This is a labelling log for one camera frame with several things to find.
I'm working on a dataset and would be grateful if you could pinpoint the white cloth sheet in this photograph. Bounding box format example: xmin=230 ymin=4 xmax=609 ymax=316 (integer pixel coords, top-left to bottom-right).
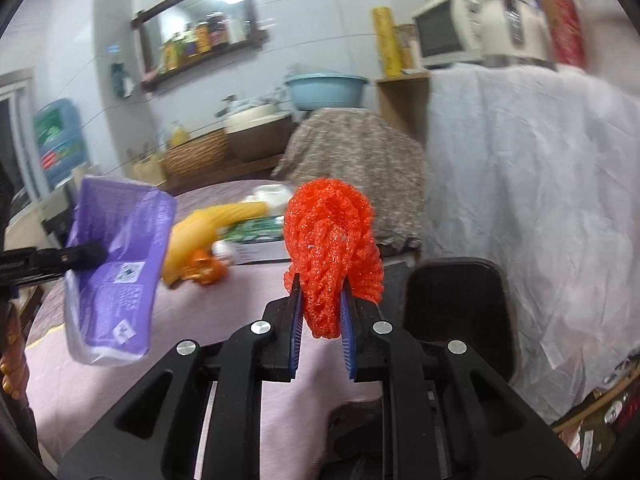
xmin=421 ymin=62 xmax=640 ymax=423

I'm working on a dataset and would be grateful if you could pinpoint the white microwave oven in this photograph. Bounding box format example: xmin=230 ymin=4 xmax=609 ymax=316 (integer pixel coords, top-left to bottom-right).
xmin=412 ymin=0 xmax=484 ymax=69

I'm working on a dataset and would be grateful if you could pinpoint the green printed carton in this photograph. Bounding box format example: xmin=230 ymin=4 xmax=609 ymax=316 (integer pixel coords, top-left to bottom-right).
xmin=222 ymin=216 xmax=287 ymax=243

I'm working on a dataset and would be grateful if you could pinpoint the blue water jug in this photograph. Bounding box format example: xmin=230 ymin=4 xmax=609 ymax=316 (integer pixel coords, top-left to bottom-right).
xmin=32 ymin=97 xmax=84 ymax=187

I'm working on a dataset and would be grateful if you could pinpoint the utensil holder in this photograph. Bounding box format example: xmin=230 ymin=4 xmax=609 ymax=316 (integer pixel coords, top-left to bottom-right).
xmin=127 ymin=147 xmax=169 ymax=187

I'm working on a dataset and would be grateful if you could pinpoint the orange peel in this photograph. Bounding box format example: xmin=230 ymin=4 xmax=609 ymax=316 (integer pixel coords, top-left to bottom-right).
xmin=181 ymin=249 xmax=227 ymax=287

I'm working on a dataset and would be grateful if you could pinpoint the wicker basket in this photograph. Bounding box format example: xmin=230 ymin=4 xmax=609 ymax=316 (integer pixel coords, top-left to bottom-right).
xmin=158 ymin=127 xmax=234 ymax=179

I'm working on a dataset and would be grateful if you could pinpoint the brown patterned cloth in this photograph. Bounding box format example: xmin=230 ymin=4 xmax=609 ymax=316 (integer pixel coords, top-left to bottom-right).
xmin=271 ymin=107 xmax=432 ymax=255

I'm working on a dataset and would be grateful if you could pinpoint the white bowl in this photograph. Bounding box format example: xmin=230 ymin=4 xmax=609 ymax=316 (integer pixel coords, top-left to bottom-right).
xmin=249 ymin=182 xmax=294 ymax=207

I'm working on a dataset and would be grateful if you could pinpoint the dark trash bin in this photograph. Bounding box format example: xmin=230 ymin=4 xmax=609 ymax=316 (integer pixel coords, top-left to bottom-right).
xmin=401 ymin=257 xmax=516 ymax=385

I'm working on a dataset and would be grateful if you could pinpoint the wooden cabinet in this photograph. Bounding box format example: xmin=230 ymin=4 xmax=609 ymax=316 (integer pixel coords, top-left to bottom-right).
xmin=374 ymin=72 xmax=434 ymax=147

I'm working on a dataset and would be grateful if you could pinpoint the row of condiment bottles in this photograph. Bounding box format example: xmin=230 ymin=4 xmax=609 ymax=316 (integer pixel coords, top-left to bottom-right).
xmin=159 ymin=11 xmax=254 ymax=74

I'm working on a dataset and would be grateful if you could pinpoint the person's left hand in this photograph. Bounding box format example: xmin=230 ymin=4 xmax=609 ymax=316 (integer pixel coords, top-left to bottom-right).
xmin=0 ymin=304 xmax=32 ymax=402

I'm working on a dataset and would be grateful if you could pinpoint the teal wall hanger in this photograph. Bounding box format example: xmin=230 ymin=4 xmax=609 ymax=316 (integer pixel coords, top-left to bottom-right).
xmin=110 ymin=62 xmax=134 ymax=99

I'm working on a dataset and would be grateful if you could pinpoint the wooden framed mirror shelf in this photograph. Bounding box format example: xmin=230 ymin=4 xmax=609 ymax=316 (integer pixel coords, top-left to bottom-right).
xmin=131 ymin=0 xmax=271 ymax=94

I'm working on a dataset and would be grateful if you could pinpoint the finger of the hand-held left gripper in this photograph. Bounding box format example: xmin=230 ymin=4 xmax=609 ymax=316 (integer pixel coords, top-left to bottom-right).
xmin=0 ymin=241 xmax=107 ymax=287

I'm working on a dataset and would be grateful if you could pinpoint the round sink bowl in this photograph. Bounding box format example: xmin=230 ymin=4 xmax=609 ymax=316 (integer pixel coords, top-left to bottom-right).
xmin=222 ymin=104 xmax=297 ymax=164

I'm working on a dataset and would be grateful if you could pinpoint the pink tablecloth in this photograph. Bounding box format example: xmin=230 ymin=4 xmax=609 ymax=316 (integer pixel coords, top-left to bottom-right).
xmin=24 ymin=177 xmax=401 ymax=463

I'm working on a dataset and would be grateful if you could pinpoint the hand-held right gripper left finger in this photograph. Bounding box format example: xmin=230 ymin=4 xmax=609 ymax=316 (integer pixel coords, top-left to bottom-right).
xmin=57 ymin=274 xmax=304 ymax=480

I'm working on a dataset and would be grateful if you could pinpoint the white ceramic jar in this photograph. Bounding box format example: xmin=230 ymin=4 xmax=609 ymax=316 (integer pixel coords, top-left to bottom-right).
xmin=462 ymin=0 xmax=557 ymax=69

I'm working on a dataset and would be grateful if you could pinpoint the purple plastic packet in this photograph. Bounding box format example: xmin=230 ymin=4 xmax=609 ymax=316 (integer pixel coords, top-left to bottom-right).
xmin=64 ymin=175 xmax=177 ymax=365

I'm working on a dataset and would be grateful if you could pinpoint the wooden counter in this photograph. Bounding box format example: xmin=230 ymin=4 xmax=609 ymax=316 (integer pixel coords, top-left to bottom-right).
xmin=164 ymin=152 xmax=287 ymax=192

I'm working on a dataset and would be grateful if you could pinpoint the yellow canister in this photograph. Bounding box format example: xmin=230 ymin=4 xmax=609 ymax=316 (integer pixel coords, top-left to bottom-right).
xmin=370 ymin=6 xmax=404 ymax=79

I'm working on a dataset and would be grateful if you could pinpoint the red canister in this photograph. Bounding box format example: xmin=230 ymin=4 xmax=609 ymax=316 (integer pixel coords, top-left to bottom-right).
xmin=536 ymin=0 xmax=587 ymax=69

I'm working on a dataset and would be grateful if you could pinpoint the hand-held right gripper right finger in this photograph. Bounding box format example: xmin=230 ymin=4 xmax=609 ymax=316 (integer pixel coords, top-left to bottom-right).
xmin=339 ymin=282 xmax=587 ymax=480

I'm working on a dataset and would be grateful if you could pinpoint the grey flat box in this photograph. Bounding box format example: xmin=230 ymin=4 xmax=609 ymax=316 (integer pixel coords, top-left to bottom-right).
xmin=232 ymin=239 xmax=292 ymax=266

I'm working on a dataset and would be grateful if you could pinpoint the orange foam fruit net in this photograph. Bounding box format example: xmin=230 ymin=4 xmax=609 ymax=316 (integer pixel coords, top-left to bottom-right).
xmin=282 ymin=177 xmax=385 ymax=339

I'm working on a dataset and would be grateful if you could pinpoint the light blue plastic basin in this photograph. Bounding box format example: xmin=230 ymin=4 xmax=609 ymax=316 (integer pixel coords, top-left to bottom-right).
xmin=283 ymin=72 xmax=371 ymax=111

